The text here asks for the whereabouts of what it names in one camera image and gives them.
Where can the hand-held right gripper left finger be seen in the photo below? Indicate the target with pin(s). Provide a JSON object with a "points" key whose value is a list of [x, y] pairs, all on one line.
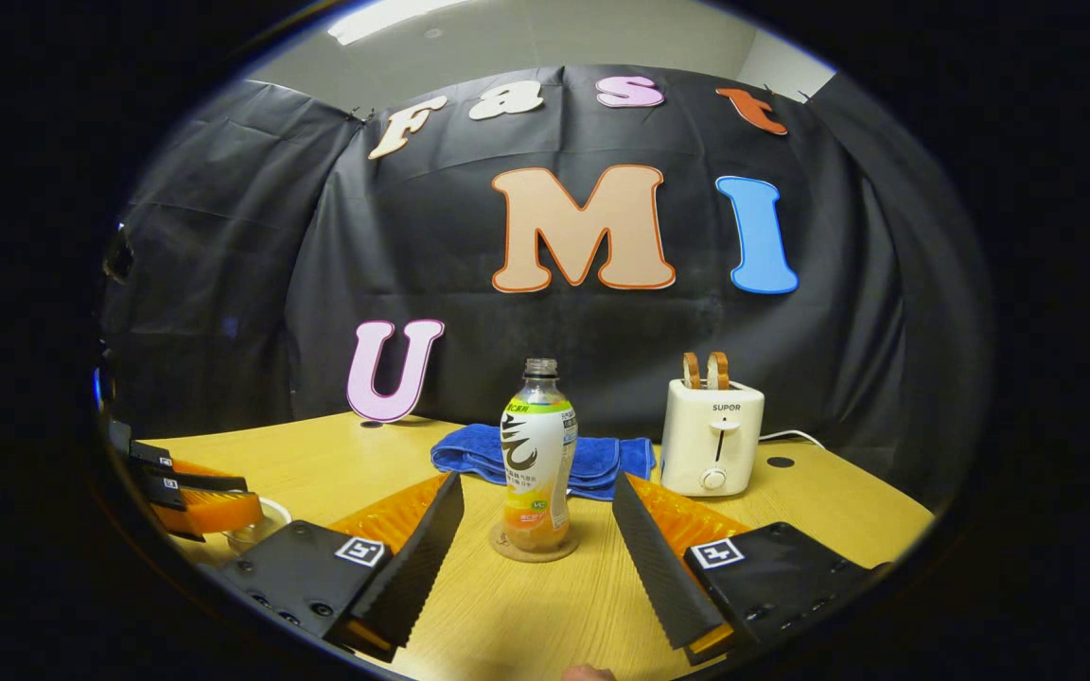
{"points": [[422, 558]]}

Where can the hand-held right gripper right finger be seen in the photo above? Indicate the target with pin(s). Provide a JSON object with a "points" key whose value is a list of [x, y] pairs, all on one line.
{"points": [[654, 558]]}

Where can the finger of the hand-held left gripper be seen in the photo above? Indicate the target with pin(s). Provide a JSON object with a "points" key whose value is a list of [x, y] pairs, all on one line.
{"points": [[149, 454], [195, 484]]}

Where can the cream ceramic teacup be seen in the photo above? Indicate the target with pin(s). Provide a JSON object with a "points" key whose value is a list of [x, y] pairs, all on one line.
{"points": [[244, 539]]}

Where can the round wooden coaster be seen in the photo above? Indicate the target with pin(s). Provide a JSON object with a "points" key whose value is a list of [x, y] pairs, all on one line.
{"points": [[507, 550]]}

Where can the clear plastic water bottle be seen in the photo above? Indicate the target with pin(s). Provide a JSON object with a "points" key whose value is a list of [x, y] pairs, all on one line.
{"points": [[537, 445]]}

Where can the folded blue towel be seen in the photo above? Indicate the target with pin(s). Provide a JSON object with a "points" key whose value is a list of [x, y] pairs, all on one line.
{"points": [[469, 454]]}

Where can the white toaster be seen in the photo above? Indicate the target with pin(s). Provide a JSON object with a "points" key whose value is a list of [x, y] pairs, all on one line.
{"points": [[711, 435]]}

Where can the brown toast slice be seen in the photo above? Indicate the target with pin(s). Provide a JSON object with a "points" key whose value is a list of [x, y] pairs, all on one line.
{"points": [[717, 370], [691, 371]]}

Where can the black backdrop cloth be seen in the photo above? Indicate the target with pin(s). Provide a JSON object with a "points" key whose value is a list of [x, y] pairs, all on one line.
{"points": [[413, 246]]}

